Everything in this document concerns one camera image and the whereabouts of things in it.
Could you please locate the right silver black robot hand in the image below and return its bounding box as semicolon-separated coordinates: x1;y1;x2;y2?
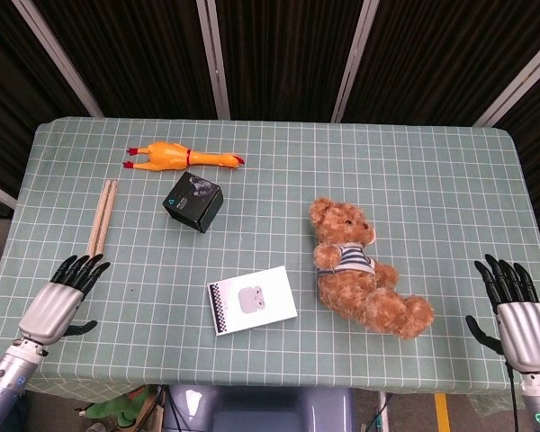
464;253;540;374

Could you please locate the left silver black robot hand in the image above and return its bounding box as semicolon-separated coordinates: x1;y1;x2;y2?
17;253;112;347

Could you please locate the small black cardboard box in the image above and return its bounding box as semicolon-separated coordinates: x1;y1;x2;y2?
162;170;225;234

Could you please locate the white earbuds box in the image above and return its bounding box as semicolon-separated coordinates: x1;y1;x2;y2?
206;265;299;337

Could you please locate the green plush toy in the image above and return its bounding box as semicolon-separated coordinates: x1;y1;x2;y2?
76;385;164;429

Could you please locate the white table leg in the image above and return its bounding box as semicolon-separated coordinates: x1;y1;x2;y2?
376;391;392;432

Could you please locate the brown teddy bear striped shirt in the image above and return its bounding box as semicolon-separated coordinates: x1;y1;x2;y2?
308;196;437;340

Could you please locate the orange rubber chicken toy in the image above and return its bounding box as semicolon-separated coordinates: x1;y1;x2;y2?
121;140;247;172

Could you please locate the green checkered tablecloth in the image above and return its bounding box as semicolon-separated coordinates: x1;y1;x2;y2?
0;116;540;409

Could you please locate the grey-blue robot torso base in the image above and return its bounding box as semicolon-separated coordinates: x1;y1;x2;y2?
163;384;357;432

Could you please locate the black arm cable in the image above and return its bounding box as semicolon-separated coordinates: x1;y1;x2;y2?
504;359;522;432

